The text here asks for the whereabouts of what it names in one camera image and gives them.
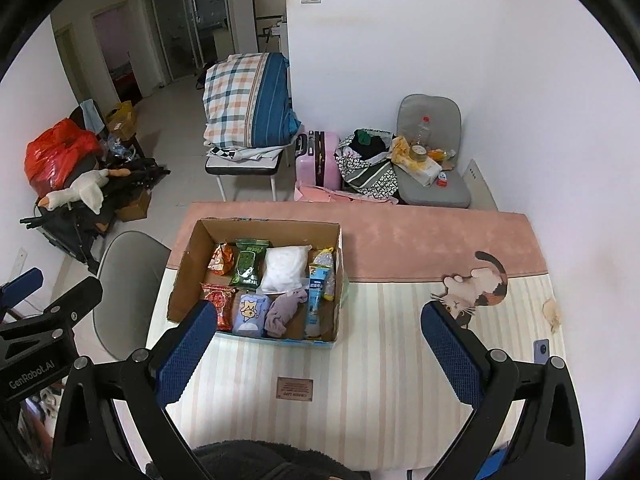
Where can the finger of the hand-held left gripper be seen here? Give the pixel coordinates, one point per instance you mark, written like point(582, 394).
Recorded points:
point(22, 285)
point(75, 302)

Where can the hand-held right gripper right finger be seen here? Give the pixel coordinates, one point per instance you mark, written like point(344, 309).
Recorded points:
point(450, 352)

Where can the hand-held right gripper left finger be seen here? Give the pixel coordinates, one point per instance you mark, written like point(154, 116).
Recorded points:
point(187, 350)

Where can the red snack packet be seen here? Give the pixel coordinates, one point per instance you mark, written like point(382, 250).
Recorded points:
point(222, 302)

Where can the light blue tissue packet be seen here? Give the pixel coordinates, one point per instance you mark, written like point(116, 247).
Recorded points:
point(251, 314)

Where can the orange snack packet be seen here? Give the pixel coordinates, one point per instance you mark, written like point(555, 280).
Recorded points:
point(221, 259)

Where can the purple cloth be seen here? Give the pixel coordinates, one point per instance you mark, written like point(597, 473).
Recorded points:
point(282, 312)

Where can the dark green snack packet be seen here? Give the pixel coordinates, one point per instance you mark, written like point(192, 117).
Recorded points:
point(249, 264)

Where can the white plastic bag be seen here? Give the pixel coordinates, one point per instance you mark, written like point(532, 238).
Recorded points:
point(282, 269)

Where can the long blue packet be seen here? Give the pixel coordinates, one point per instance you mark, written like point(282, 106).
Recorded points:
point(316, 300)

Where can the yellow mesh packet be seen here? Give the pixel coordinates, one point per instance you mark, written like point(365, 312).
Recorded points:
point(325, 257)

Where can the grey shell chair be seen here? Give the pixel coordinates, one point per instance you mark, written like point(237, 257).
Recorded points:
point(132, 290)

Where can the black folded stroller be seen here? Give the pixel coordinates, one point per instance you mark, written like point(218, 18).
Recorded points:
point(70, 230)

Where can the blue smartphone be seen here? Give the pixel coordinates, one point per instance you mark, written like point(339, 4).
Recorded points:
point(541, 351)

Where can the small beige cloth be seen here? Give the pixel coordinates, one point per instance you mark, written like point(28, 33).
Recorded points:
point(551, 315)

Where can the brown cardboard box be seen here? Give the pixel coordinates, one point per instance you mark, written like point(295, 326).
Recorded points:
point(121, 119)
point(134, 207)

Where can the brown mat label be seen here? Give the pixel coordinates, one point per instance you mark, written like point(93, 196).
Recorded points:
point(295, 388)

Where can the white goose plush toy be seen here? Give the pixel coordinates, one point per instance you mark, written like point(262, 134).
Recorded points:
point(85, 187)

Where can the blue plastic stool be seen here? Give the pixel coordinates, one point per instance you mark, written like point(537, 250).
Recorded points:
point(490, 465)

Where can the red plastic bag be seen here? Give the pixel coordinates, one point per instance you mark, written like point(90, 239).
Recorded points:
point(55, 155)

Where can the person's dark fleece clothing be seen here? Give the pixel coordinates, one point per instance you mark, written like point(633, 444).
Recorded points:
point(280, 462)

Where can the white leaning panel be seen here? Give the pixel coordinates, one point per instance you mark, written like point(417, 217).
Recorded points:
point(482, 185)

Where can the small red box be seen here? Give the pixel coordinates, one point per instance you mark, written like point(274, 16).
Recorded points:
point(442, 179)

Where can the light blue cloth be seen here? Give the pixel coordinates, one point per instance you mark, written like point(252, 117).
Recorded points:
point(92, 115)

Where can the white tissue box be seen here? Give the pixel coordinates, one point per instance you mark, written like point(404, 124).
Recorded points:
point(422, 170)

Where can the white folding bench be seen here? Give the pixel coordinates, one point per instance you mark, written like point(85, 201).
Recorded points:
point(242, 166)

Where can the patterned tote bag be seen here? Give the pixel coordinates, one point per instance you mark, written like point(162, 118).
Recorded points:
point(365, 172)

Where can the pink paper bag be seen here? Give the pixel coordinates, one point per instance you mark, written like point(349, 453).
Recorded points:
point(325, 194)

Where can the brown tape roll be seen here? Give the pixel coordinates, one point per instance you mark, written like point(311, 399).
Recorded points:
point(418, 151)

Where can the white folded sheet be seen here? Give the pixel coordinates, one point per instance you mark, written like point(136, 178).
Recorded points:
point(250, 152)

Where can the yellow plastic bag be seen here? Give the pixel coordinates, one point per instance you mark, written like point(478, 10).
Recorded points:
point(401, 149)

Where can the clear plastic bottle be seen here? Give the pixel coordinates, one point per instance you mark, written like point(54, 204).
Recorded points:
point(421, 132)

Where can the pink suitcase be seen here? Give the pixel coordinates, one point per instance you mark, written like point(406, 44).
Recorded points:
point(322, 160)

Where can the grey cushioned chair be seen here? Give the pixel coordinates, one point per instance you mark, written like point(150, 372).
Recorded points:
point(440, 110)

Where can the plaid quilt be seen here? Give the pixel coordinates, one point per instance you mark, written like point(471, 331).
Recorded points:
point(245, 100)

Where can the glass sliding door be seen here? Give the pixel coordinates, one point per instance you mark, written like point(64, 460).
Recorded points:
point(190, 25)

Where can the white wall outlet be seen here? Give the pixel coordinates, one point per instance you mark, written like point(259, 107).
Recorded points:
point(21, 260)

